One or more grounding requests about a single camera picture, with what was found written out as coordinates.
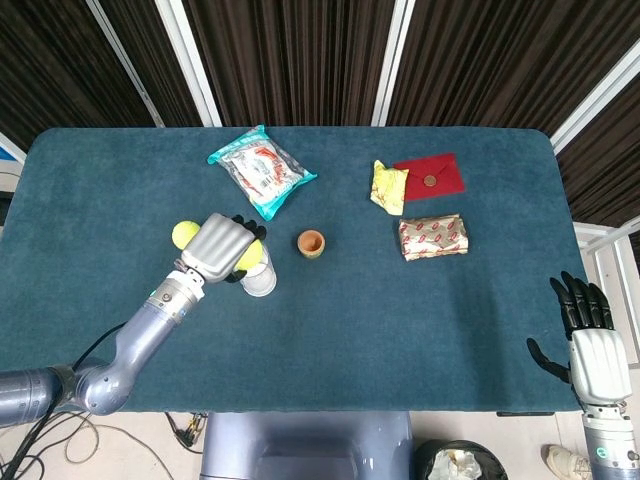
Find crumpled yellow wrapper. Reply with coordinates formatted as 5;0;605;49
369;159;410;217

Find white board blue edge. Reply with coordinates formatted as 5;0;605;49
0;130;27;166

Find white sneaker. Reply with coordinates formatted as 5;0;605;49
542;443;594;480

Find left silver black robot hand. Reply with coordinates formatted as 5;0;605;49
179;212;269;286

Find blue velvet tablecloth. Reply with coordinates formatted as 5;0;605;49
0;126;590;414

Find small orange patterned cup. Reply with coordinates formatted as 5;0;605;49
296;229;327;260

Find dark brown curtain panel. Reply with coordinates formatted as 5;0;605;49
182;0;396;128
0;0;157;151
387;0;640;134
555;97;640;229
99;0;204;128

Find grey-blue robot torso base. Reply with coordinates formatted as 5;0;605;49
198;410;416;480

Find clear plastic cup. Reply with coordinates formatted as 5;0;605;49
238;243;278;299

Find white metal rack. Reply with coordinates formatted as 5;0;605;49
572;219;640;361

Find black trash bin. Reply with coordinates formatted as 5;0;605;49
412;438;509;480

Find teal snack bag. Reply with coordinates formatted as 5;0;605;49
206;124;319;222

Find black cable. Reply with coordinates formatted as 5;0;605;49
0;322;127;480

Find red envelope with gold seal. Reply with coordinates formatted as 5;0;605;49
393;152;467;203

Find thin beige cable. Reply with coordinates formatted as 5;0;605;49
62;410;176;480

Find black power plugs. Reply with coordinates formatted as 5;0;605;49
164;410;209;454

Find yellow-green tennis ball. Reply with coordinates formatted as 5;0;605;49
235;239;265;274
171;220;203;250

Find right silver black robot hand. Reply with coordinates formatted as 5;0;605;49
526;271;634;405

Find white partition post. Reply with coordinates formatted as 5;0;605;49
549;47;640;155
153;0;223;128
84;0;166;128
370;0;412;128

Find gold foil package red print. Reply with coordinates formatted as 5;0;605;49
398;213;471;264

